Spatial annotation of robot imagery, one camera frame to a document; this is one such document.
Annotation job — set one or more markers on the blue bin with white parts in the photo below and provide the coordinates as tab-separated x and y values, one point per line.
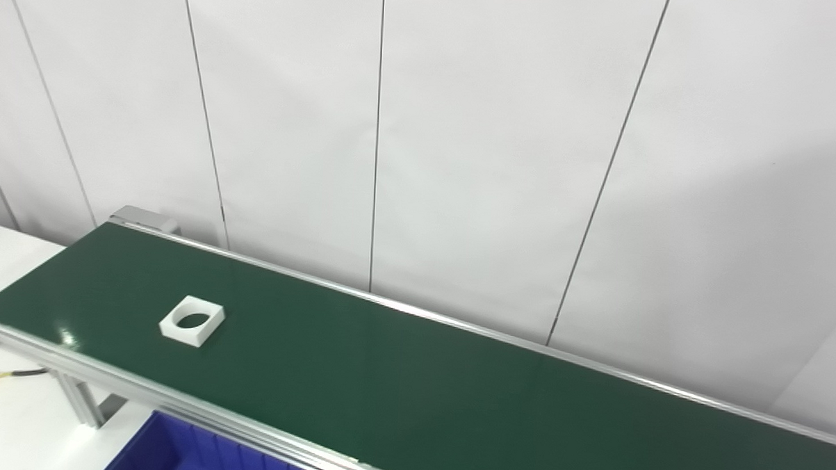
160	448

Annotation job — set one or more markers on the green conveyor belt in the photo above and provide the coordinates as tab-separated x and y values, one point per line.
419	388
176	393

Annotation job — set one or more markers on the white square part with hole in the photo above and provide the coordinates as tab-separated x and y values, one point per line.
178	331

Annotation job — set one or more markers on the aluminium conveyor leg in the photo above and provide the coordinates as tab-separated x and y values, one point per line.
82	401

